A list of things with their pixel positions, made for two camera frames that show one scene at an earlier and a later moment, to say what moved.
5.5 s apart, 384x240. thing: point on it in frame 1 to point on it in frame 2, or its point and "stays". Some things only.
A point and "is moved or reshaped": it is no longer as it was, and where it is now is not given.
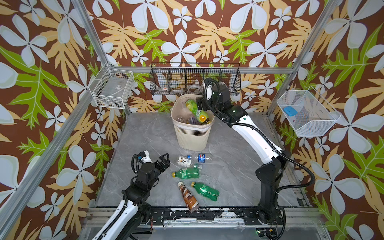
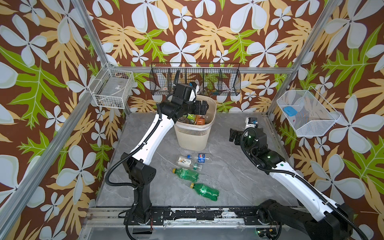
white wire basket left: x=111 y=87 stays
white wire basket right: x=308 y=114 stays
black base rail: x=214 y=217 stays
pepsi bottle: x=200 y=158 stays
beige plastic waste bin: x=193 y=135 stays
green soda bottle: x=204 y=190 stays
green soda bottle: x=187 y=173 is moved or reshaped
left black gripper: x=166 y=163 to x=204 y=107
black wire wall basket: x=187 y=78 stays
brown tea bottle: x=190 y=201 to x=200 y=120
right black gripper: x=202 y=102 to x=235 y=136
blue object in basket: x=290 y=111 stays
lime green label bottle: x=201 y=115 is moved or reshaped
